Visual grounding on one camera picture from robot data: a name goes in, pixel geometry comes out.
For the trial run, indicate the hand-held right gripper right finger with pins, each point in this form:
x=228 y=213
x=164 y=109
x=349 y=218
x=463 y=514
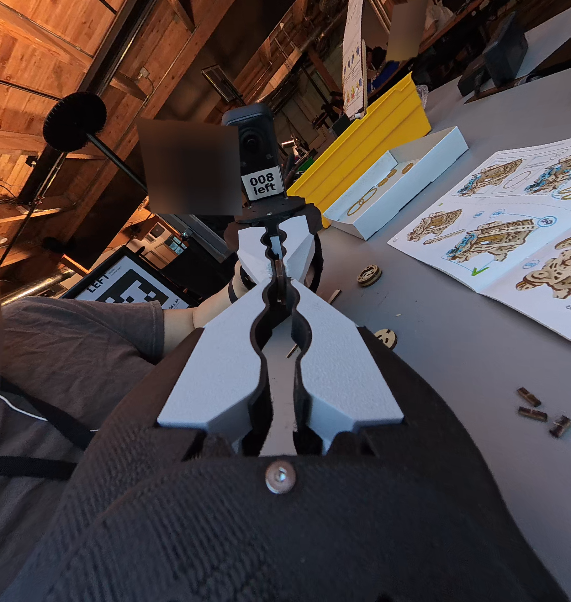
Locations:
x=356 y=376

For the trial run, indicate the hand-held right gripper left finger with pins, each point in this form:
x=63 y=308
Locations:
x=210 y=376

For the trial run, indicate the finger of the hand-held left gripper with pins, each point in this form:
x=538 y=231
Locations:
x=251 y=251
x=298 y=244

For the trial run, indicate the small wooden wheel disc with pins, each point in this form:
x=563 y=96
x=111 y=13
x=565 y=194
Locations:
x=279 y=277

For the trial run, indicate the person's left forearm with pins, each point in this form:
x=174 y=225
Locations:
x=196 y=315

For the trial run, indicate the grey desk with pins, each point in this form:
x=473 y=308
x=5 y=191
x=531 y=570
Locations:
x=431 y=376

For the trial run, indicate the person's left hand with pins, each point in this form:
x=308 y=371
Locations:
x=244 y=278

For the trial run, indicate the black wrist band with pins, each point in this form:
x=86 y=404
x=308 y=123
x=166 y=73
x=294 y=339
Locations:
x=233 y=292

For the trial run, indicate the slotted wooden disc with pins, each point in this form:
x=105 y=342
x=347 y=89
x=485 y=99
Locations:
x=385 y=339

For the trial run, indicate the small wooden strip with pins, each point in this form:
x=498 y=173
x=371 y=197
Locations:
x=334 y=296

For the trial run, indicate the hanging black screen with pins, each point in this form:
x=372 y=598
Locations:
x=222 y=83

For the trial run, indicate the ridged wooden wheel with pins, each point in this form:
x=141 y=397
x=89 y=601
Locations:
x=369 y=276

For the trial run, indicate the yellow plastic bin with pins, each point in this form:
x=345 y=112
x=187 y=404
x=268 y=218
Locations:
x=360 y=155

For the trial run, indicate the framed marker sign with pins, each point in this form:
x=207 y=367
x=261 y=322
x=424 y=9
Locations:
x=125 y=282

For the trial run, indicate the standing instruction sheet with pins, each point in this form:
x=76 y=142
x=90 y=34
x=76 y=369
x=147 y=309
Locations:
x=353 y=56

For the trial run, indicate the person's t-shirt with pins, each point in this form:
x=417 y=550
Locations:
x=78 y=352

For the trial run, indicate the white cardboard box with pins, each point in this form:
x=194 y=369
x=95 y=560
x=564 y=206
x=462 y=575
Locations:
x=436 y=150

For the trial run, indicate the small wooden peg piece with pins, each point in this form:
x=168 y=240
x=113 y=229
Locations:
x=529 y=397
x=561 y=426
x=532 y=414

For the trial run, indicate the instruction booklet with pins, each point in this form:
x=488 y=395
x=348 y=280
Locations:
x=501 y=277

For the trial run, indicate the black round-head stand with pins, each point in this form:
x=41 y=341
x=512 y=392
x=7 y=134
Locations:
x=73 y=120

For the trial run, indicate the black cardboard box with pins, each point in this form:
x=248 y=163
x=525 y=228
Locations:
x=504 y=47

